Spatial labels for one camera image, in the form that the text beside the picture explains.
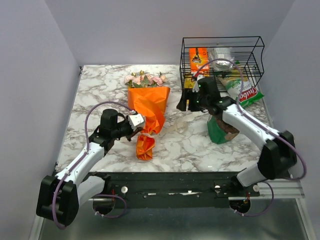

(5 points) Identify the cream printed ribbon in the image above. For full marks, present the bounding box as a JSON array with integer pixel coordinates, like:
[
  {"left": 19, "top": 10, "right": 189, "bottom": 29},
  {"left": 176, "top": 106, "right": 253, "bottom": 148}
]
[{"left": 142, "top": 117, "right": 188, "bottom": 138}]

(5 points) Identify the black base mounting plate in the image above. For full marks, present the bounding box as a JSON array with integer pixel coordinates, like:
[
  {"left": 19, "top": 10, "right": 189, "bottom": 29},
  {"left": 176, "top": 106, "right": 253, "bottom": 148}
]
[{"left": 51, "top": 171, "right": 293, "bottom": 209}]

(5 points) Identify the black wire basket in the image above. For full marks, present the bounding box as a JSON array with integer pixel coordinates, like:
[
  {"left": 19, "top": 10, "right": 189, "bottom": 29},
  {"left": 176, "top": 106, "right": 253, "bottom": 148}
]
[{"left": 179, "top": 36, "right": 265, "bottom": 92}]

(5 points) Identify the aluminium frame rail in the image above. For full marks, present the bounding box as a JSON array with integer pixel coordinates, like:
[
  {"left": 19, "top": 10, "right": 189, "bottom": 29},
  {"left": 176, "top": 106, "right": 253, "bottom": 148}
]
[{"left": 30, "top": 180, "right": 316, "bottom": 240}]

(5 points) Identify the orange razor package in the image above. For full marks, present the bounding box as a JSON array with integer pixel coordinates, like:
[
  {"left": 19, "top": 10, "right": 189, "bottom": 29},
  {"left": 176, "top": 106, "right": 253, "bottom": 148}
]
[{"left": 189, "top": 47, "right": 209, "bottom": 74}]

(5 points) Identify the silver foil packet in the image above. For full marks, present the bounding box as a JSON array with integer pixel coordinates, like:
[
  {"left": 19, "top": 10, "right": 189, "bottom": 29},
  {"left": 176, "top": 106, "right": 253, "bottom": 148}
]
[{"left": 209, "top": 47, "right": 234, "bottom": 72}]

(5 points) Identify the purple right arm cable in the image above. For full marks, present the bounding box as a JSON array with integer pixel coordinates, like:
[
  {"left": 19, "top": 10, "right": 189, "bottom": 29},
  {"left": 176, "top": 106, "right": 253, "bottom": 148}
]
[{"left": 193, "top": 58, "right": 308, "bottom": 217}]

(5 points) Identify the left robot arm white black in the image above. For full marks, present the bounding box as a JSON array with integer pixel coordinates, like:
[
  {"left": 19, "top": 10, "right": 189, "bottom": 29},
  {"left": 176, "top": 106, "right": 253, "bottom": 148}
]
[{"left": 36, "top": 109, "right": 146, "bottom": 228}]

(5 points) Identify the green white cassava chip bag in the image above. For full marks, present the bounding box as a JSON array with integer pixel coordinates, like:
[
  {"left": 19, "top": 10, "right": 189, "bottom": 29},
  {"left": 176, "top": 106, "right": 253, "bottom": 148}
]
[{"left": 218, "top": 61, "right": 264, "bottom": 108}]

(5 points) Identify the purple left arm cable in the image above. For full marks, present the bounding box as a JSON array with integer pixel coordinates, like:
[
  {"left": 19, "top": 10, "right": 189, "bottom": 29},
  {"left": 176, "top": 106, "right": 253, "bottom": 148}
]
[{"left": 51, "top": 100, "right": 137, "bottom": 230}]

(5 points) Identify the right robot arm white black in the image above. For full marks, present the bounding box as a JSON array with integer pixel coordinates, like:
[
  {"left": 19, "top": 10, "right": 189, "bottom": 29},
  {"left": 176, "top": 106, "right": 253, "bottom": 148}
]
[{"left": 176, "top": 77, "right": 297, "bottom": 196}]

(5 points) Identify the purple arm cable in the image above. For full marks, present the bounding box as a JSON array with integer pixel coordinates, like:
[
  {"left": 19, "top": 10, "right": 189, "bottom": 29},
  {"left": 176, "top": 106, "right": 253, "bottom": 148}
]
[
  {"left": 193, "top": 58, "right": 308, "bottom": 217},
  {"left": 51, "top": 100, "right": 137, "bottom": 230}
]

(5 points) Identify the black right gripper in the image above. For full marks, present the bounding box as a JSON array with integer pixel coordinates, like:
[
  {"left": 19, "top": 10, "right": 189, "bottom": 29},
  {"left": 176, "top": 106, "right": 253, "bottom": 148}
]
[{"left": 175, "top": 87, "right": 209, "bottom": 112}]

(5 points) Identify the green brown snack bag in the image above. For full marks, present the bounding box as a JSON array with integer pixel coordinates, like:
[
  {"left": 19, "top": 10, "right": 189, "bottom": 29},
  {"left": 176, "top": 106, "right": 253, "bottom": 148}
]
[{"left": 207, "top": 116, "right": 240, "bottom": 145}]

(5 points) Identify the pink fake flower bunch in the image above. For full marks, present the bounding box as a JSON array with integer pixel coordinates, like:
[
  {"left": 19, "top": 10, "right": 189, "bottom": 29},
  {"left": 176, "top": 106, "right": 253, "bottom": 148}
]
[{"left": 151, "top": 72, "right": 168, "bottom": 87}]

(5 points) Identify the orange wrapping paper sheet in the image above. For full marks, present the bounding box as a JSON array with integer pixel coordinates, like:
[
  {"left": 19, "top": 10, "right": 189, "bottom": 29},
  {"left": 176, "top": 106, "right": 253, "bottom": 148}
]
[{"left": 127, "top": 86, "right": 171, "bottom": 161}]

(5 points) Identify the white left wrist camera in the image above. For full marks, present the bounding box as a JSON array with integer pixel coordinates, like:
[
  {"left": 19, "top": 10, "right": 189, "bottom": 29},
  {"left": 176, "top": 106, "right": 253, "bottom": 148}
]
[{"left": 128, "top": 113, "right": 146, "bottom": 131}]

